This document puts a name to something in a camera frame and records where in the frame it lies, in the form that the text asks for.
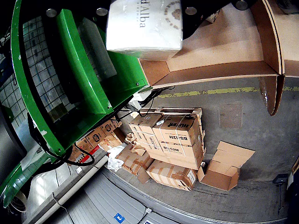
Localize divided cardboard box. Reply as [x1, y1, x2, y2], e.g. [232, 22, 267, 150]
[140, 0, 299, 116]

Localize tape roll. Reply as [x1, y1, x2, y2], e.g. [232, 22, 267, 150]
[9, 190, 28, 213]

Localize large carton BS-52M print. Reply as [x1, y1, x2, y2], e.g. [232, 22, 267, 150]
[140, 135, 206, 170]

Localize red strip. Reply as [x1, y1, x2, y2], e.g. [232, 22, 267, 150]
[78, 147, 100, 164]

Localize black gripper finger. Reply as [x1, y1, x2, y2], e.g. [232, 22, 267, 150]
[181, 0, 259, 39]
[32, 0, 112, 33]

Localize white crumpled plastic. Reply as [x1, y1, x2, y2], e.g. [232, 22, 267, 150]
[107, 146, 128, 173]

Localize wooden pallet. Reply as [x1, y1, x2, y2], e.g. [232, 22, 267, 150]
[137, 106, 203, 117]

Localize black floor device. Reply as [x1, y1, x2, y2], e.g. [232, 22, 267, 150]
[272, 174, 289, 186]

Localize green metal shelf unit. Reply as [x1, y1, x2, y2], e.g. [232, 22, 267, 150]
[0, 0, 154, 208]

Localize cardboard carton BS print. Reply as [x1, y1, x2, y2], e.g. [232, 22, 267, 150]
[152, 114, 203, 150]

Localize cardboard boxes oval logos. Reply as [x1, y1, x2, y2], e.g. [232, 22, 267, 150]
[67, 120, 126, 164]

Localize open empty cardboard box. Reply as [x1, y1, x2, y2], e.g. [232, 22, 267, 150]
[197, 140, 256, 191]

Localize strapped cardboard carton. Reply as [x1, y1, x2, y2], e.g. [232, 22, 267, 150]
[128, 113, 163, 143]

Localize white d'Alba carton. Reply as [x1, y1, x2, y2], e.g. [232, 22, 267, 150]
[106, 0, 184, 62]

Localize crumpled taped cardboard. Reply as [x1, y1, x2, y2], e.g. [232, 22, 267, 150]
[115, 143, 155, 184]

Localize taped cardboard carton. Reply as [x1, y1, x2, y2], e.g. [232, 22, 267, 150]
[146, 160, 199, 192]

